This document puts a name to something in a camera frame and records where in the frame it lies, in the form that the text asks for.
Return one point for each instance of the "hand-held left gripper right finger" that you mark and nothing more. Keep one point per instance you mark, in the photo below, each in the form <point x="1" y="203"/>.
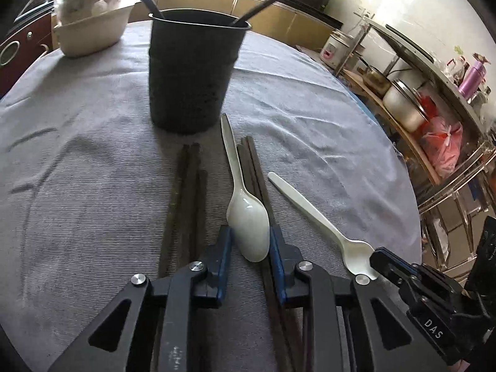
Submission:
<point x="276" y="263"/>

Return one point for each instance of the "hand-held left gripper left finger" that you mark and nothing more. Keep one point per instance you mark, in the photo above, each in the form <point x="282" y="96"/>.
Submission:
<point x="224" y="263"/>

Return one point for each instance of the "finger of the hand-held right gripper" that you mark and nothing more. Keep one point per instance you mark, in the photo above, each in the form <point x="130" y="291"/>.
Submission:
<point x="387" y="263"/>

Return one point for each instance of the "white plastic spoon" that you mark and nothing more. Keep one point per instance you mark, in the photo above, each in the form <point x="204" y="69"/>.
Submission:
<point x="354" y="254"/>
<point x="250" y="224"/>

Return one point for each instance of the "black utensil holder cup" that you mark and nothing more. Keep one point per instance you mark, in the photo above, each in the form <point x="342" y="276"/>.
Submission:
<point x="186" y="77"/>

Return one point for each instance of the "pink plastic bag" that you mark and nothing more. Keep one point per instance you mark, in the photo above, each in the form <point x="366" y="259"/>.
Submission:
<point x="441" y="143"/>

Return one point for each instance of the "white pot with lid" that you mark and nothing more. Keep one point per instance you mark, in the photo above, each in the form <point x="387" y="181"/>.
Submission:
<point x="401" y="106"/>

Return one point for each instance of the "red plastic bag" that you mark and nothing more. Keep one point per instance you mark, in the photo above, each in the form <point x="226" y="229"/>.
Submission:
<point x="428" y="106"/>

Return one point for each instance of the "grey tablecloth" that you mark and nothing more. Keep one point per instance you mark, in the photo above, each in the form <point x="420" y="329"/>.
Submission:
<point x="77" y="182"/>

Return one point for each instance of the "small metal pot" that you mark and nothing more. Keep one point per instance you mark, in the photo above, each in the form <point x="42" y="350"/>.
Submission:
<point x="374" y="81"/>

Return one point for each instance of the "purple bottle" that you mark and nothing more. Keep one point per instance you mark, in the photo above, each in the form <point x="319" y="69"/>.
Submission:
<point x="472" y="79"/>

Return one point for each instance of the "white rice cooker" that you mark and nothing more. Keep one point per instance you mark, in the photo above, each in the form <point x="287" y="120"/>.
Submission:
<point x="335" y="48"/>

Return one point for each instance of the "metal shelf rack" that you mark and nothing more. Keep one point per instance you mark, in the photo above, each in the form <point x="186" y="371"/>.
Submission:
<point x="407" y="42"/>

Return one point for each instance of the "yellow kitchen cabinets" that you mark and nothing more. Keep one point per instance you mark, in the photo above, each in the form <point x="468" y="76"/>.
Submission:
<point x="294" y="23"/>

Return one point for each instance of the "dark red appliance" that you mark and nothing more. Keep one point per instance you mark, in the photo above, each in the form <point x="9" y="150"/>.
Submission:
<point x="23" y="62"/>

